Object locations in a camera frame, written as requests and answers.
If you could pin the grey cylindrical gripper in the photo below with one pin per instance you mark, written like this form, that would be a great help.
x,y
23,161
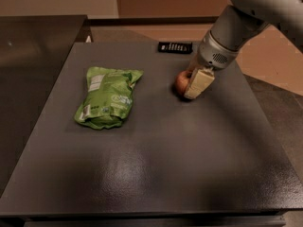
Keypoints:
x,y
212,55

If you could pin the red apple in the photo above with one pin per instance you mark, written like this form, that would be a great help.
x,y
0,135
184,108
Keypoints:
x,y
181,82

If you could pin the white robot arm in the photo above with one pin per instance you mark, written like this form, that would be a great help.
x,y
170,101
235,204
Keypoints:
x,y
285,15

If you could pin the green rice chip bag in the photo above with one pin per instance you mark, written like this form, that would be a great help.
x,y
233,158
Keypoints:
x,y
109,97

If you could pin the black label tag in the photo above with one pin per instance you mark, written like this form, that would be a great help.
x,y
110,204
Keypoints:
x,y
173,47

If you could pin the dark side counter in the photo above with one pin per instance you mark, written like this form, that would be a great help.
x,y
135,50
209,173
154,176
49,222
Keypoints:
x,y
33,50

